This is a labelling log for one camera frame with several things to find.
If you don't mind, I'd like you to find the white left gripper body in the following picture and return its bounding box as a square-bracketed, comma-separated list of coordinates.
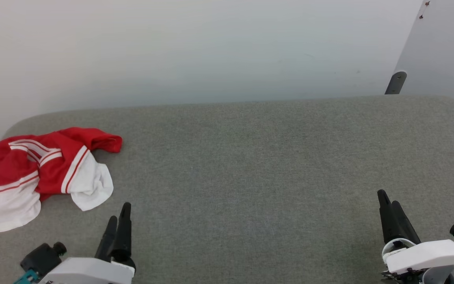
[38, 257, 136, 284]

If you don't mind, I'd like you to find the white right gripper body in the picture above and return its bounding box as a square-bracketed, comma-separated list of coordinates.
[381, 238, 454, 284]

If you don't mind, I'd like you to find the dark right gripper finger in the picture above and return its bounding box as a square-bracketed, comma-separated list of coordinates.
[377, 190, 399, 245]
[392, 201, 422, 245]

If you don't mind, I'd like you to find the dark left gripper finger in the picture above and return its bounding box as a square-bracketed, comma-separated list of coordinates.
[111, 202, 136, 269]
[95, 216, 118, 261]

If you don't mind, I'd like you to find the red and white shirt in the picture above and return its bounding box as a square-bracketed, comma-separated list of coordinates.
[0, 127, 123, 233]

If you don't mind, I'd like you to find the grey fabric sofa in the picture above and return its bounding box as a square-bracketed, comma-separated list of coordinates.
[0, 95, 454, 284]

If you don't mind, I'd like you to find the white board panel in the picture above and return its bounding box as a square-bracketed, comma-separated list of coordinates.
[393, 0, 454, 106]

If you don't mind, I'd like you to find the teal cable connector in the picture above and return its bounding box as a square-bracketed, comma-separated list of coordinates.
[13, 269, 39, 284]

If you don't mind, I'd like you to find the grey metal bracket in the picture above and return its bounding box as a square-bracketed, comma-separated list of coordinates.
[385, 71, 407, 95]

